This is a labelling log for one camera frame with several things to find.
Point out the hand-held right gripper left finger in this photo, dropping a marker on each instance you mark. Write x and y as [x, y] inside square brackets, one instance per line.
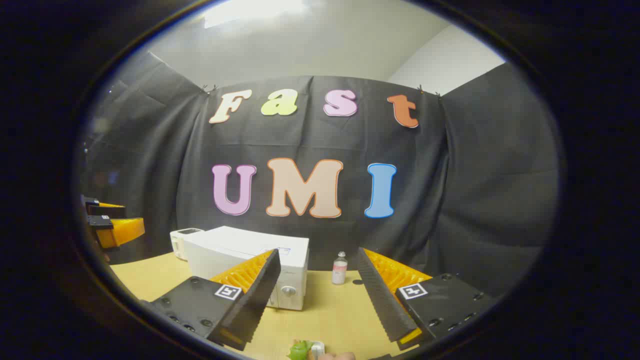
[260, 295]

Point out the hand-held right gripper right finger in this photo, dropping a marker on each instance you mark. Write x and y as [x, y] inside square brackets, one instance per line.
[380, 295]

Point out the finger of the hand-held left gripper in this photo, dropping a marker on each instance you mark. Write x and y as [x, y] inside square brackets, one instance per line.
[122, 231]
[102, 209]

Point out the white microwave oven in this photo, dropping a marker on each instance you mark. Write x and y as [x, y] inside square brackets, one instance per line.
[235, 245]

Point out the toast lettuce sandwich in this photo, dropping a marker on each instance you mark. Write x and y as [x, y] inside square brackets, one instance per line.
[300, 351]

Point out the small clear pink-label bottle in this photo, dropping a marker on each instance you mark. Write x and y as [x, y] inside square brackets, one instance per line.
[339, 272]

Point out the white toaster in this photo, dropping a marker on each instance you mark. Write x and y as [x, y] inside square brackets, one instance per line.
[179, 242]

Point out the white plastic tray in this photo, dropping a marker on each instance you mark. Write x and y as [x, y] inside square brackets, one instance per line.
[318, 347]

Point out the black backdrop cloth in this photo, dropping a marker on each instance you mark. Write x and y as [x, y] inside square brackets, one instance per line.
[300, 140]

